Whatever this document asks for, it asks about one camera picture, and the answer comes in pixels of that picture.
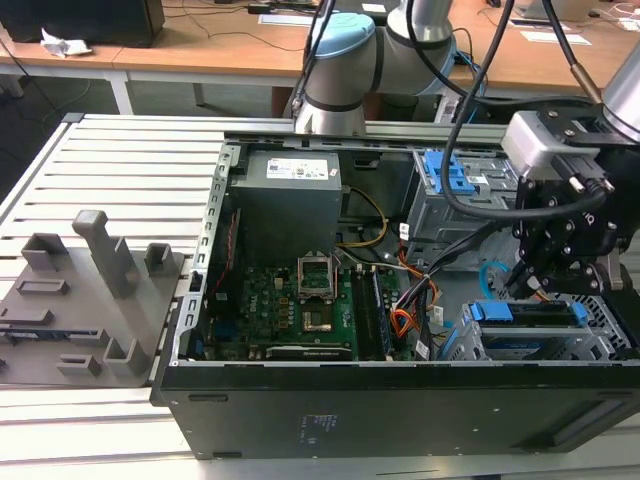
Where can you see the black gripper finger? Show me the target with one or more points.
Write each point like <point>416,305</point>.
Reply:
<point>570,275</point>
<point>542,220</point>

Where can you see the hard disk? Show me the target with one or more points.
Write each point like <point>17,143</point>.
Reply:
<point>530,312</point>

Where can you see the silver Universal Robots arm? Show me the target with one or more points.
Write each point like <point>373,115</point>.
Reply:
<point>345,65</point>

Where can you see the grey perforated disk bay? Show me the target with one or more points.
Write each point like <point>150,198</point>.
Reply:
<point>605,330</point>

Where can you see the black RAM slot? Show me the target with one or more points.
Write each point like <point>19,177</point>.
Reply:
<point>361,315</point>

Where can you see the grey drive cage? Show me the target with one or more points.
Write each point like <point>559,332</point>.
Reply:
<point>430,220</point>

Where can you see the blue drive cage latch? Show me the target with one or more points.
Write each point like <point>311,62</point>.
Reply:
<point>434,172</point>

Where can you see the white paper sheet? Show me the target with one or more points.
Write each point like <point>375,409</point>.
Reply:
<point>545,37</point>
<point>282,19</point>

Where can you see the RAM stick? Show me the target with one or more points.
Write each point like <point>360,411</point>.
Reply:
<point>381,315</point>

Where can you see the grey laptop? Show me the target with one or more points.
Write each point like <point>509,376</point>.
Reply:
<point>575,10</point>

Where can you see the CPU socket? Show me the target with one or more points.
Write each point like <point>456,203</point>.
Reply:
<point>318,321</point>

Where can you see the grey power supply unit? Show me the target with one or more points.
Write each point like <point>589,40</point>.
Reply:
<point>285,210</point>

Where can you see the black open PC case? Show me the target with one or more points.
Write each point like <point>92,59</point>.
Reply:
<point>350,415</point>

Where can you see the black graphics card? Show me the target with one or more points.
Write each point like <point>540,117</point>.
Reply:
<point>310,352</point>

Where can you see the green motherboard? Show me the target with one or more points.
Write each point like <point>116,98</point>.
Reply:
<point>280,310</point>

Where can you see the wooden desk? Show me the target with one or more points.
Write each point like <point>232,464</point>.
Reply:
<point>225,50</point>

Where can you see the grey parts rack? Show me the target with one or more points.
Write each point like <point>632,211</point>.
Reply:
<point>90,320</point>

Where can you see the black box on desk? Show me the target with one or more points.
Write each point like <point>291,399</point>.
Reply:
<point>85,22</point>

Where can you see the crumpled white paper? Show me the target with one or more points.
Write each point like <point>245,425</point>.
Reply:
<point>62,45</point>

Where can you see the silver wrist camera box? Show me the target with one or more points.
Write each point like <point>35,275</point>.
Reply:
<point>530,142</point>

